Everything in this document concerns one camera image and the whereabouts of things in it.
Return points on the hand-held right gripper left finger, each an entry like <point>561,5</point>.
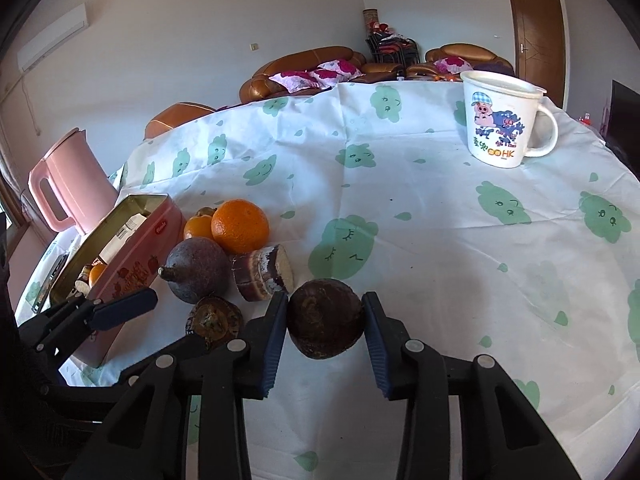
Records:
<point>272,345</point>

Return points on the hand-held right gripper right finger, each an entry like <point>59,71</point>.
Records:
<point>377,347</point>

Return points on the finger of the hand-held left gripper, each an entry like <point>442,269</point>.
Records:
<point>125,306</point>
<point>85,394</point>

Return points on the pink tin box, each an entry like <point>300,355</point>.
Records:
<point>135,265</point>

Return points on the purple beetroot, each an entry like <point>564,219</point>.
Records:
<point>195,270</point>

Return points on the small orange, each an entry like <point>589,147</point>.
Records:
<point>199,229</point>
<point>97,273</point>

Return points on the large orange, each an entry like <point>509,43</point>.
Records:
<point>240,227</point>

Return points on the printed paper sheet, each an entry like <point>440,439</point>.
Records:
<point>125,232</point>

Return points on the black smartphone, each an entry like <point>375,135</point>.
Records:
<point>47,285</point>

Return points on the white green-cloud tablecloth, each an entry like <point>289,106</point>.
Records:
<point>425,235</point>

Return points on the pink electric kettle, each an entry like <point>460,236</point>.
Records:
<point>75,180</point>

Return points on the brown leather chair back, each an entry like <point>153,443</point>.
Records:
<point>175,115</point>

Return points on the white cartoon mug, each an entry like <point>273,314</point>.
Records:
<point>495,120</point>

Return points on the pink floral pillow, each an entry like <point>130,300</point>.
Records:
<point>295,81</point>
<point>337,69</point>
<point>452,65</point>

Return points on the cluttered coffee table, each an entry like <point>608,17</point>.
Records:
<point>435,77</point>

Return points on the white air conditioner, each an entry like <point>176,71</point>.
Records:
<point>52,35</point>

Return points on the long brown leather sofa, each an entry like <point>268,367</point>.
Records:
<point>300,60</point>

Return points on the stack of dark chairs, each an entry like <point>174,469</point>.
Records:
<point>392,50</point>

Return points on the brown leather armchair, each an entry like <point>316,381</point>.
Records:
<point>470,52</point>

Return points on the black television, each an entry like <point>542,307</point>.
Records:
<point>622,115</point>

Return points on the brown wooden door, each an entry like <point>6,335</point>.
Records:
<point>537,40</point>

